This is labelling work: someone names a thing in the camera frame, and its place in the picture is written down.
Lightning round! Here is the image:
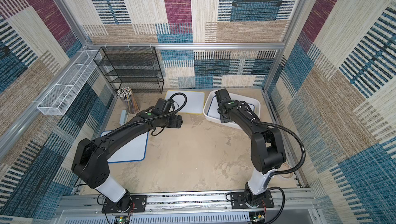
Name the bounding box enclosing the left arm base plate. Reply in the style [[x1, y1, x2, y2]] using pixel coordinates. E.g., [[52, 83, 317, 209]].
[[102, 194, 147, 214]]

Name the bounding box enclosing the blue whiteboard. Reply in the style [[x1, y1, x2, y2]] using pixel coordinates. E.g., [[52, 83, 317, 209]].
[[108, 132, 149, 164], [204, 94, 261, 119]]

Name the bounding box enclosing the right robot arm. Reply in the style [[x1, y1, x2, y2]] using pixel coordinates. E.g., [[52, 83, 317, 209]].
[[218, 98, 286, 207]]

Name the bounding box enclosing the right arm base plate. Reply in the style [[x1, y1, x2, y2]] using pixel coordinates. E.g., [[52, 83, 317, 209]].
[[226, 191, 274, 209]]

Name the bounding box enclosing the black mesh shelf rack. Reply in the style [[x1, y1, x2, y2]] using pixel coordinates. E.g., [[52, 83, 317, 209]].
[[93, 46, 164, 93]]

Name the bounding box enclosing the pencil cup holder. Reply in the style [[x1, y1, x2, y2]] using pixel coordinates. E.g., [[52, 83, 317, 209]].
[[117, 87, 140, 114]]

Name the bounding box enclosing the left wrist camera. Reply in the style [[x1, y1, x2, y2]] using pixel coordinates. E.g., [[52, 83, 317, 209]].
[[151, 98, 174, 116]]

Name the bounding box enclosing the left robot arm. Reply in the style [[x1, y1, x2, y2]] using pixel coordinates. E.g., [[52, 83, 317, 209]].
[[72, 110, 183, 214]]

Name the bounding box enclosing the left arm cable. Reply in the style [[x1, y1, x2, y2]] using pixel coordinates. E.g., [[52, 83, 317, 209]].
[[101, 92, 188, 141]]

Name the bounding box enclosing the white wire basket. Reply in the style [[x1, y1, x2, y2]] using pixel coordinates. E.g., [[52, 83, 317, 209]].
[[37, 50, 97, 116]]

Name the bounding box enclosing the white storage box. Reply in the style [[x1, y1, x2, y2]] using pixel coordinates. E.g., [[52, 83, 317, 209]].
[[203, 90, 262, 130]]

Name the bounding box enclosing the yellow whiteboard back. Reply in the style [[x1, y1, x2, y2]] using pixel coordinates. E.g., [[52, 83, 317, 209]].
[[166, 90, 205, 115]]

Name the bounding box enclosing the tape roll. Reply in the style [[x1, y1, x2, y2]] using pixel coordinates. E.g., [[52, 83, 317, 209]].
[[279, 162, 295, 179]]

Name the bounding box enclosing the aluminium front rail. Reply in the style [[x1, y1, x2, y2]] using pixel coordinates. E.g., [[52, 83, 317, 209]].
[[51, 188, 326, 224]]

